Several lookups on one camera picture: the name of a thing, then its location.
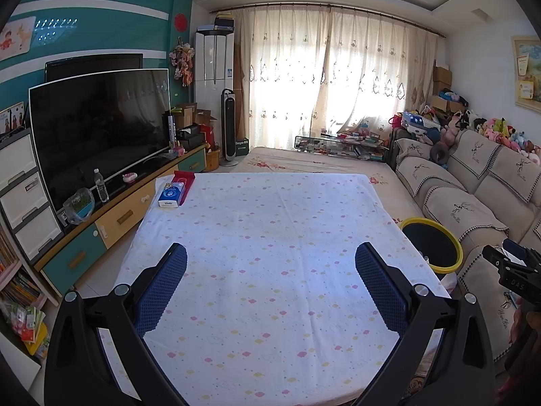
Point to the glass coffee table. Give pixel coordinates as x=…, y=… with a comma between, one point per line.
x=338, y=143

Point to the white plastic drawer unit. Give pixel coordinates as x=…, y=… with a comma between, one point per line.
x=25, y=198

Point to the hanging flower ornament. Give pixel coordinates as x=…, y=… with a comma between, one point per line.
x=182, y=61

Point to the blue round cushion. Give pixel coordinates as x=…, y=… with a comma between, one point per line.
x=433, y=135

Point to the rolled bamboo mat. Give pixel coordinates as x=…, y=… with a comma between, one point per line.
x=242, y=93

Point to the teal and yellow TV cabinet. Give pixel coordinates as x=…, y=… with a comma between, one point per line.
x=122, y=215

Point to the pastel dotted tablecloth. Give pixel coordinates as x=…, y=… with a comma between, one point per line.
x=270, y=283

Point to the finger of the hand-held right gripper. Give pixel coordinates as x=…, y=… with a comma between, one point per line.
x=517, y=250
x=498, y=257

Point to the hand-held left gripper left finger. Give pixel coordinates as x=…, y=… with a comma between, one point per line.
x=162, y=289

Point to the red bag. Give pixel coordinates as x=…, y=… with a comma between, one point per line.
x=209, y=136

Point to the white tall box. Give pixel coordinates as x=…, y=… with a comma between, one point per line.
x=173, y=127

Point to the framed wall picture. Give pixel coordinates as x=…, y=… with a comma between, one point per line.
x=527, y=70

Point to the red round wall decoration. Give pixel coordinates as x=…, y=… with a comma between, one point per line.
x=181, y=21

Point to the clear water bottle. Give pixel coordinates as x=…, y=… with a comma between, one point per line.
x=101, y=188

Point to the black box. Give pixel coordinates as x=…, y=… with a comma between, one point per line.
x=192, y=137

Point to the blue tissue pack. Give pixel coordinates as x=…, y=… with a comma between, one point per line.
x=171, y=196

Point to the pink handbag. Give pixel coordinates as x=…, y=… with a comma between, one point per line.
x=397, y=121

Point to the yellow-rimmed black waste bin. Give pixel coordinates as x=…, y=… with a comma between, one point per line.
x=431, y=245

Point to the floral bed mat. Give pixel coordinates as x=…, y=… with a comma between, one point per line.
x=304, y=163

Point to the row of plush toys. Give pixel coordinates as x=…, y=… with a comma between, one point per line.
x=498, y=129

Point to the pile of colourful packets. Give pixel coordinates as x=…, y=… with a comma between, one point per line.
x=27, y=325

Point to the cardboard box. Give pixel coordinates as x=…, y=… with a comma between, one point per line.
x=185, y=115
x=441, y=88
x=205, y=118
x=441, y=103
x=442, y=75

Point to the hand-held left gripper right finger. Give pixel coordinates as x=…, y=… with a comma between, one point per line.
x=380, y=289

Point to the wooden bucket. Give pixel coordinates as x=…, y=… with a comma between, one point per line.
x=213, y=160

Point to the stack of flat boxes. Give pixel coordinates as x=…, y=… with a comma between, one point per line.
x=222, y=22

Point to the beige sofa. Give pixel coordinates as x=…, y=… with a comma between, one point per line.
x=465, y=211

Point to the person's right hand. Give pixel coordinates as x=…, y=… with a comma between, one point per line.
x=517, y=325

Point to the bookshelf with books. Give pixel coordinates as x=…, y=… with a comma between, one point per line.
x=17, y=287

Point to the brown curtain rod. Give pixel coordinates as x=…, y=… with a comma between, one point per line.
x=329, y=6

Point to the grey neck pillow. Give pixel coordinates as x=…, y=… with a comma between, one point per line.
x=435, y=152

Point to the red box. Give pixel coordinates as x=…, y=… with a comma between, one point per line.
x=186, y=176

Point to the pink dish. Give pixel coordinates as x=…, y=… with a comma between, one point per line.
x=130, y=176

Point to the cartoon wall sticker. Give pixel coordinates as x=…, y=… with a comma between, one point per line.
x=15, y=38

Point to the star-print bag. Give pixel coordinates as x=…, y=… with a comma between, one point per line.
x=418, y=122

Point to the wall air vent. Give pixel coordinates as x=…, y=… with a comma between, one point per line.
x=481, y=15

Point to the large curved television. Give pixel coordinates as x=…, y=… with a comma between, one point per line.
x=97, y=135

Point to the grey tower fan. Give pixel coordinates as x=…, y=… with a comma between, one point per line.
x=231, y=127

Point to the cream embroidered curtains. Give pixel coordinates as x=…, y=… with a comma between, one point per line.
x=296, y=72

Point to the plastic bag of greens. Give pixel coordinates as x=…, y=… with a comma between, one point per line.
x=79, y=206

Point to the white standing air conditioner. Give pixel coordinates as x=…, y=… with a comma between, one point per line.
x=213, y=67

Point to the patterned rug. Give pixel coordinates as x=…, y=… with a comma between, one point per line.
x=418, y=378

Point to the framed photo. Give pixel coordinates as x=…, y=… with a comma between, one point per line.
x=10, y=120

